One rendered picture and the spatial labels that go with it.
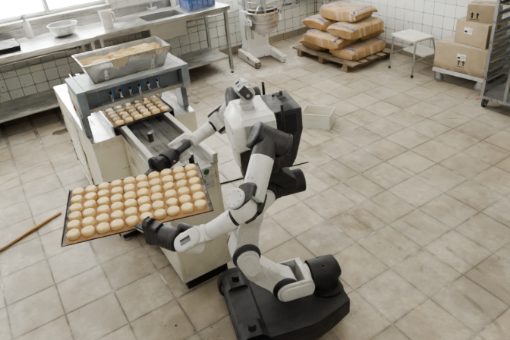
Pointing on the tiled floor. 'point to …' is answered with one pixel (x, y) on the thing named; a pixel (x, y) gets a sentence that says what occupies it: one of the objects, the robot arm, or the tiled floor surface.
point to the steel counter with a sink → (146, 24)
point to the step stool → (413, 45)
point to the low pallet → (342, 58)
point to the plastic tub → (318, 117)
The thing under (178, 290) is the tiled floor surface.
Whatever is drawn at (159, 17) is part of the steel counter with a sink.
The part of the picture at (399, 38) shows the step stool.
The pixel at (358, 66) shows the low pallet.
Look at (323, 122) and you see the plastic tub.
